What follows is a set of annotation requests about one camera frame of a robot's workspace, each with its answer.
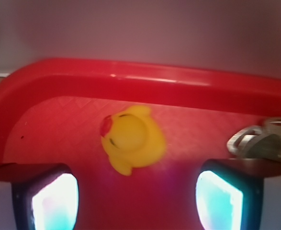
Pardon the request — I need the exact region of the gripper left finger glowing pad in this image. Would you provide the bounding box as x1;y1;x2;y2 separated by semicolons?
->
0;163;79;230

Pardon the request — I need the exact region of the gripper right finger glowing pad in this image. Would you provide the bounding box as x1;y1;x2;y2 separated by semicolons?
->
195;159;281;230

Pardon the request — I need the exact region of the yellow rubber duck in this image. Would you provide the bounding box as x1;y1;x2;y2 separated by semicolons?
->
100;105;167;176

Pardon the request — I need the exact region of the bunch of metal keys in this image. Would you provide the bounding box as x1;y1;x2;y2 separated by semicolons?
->
226;117;281;162

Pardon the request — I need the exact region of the red plastic tray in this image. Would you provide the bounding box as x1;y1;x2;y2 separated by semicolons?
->
0;59;281;230

